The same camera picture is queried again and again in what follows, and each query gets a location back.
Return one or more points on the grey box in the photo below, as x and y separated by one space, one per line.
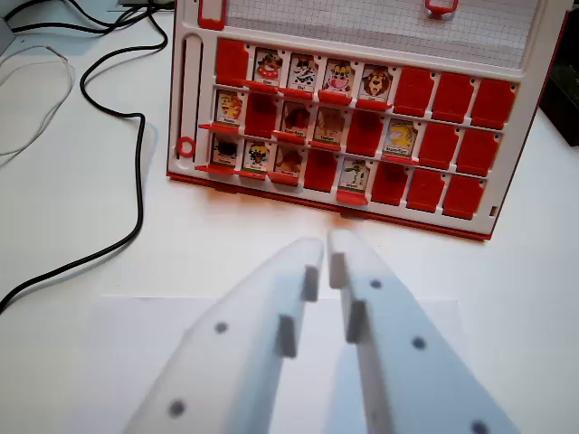
5 38

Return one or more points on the red and white game board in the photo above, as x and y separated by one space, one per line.
457 27

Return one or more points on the black box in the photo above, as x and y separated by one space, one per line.
563 99

